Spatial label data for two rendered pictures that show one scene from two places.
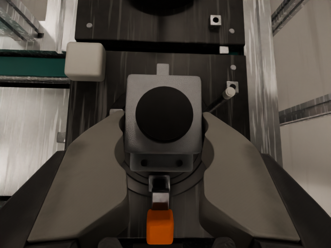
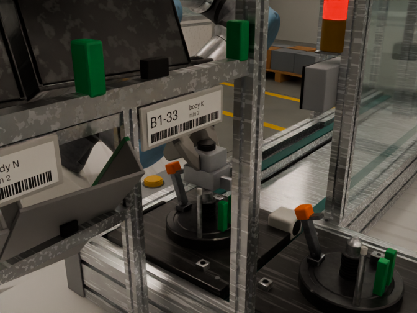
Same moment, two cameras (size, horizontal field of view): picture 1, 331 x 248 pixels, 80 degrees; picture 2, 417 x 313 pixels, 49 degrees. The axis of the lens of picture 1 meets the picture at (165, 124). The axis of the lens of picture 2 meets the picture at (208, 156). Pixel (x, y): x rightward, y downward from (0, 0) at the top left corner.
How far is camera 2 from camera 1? 72 cm
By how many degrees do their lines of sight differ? 76
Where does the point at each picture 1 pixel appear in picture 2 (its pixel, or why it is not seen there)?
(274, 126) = (149, 282)
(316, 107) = (139, 280)
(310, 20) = not seen: outside the picture
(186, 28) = (274, 272)
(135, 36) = (290, 247)
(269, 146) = not seen: hidden behind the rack
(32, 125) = not seen: hidden behind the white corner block
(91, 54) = (284, 216)
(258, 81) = (190, 300)
